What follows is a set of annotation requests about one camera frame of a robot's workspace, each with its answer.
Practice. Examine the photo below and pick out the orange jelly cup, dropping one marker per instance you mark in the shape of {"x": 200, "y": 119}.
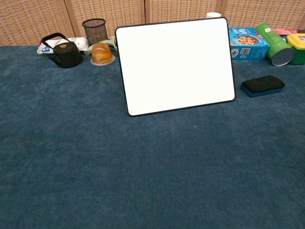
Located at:
{"x": 101, "y": 53}

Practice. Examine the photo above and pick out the black cast iron teapot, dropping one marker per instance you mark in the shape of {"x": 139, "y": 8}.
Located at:
{"x": 68, "y": 56}

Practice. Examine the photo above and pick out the woven bamboo folding screen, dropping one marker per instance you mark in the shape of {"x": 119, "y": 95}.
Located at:
{"x": 166, "y": 9}

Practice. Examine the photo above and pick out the blue cookie box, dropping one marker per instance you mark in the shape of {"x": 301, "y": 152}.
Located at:
{"x": 247, "y": 45}

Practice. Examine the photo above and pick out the green chips can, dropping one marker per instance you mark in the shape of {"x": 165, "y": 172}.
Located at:
{"x": 274, "y": 43}

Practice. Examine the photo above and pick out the black rectangular object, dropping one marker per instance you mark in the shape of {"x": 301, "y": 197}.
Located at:
{"x": 262, "y": 84}

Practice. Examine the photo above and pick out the white paper cup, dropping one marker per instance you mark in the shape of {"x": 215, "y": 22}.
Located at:
{"x": 213, "y": 15}

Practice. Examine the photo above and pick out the white rectangular board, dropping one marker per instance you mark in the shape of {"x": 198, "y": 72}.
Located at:
{"x": 176, "y": 66}

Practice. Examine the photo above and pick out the black mesh pen holder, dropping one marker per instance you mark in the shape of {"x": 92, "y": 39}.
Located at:
{"x": 95, "y": 33}

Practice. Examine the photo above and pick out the white plastic snack bag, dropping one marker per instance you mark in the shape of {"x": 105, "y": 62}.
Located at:
{"x": 79, "y": 43}

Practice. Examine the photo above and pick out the pink and blue biscuit box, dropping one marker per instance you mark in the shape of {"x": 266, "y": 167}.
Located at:
{"x": 286, "y": 31}

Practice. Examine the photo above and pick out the blue table cloth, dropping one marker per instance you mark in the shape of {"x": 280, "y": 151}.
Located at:
{"x": 95, "y": 167}

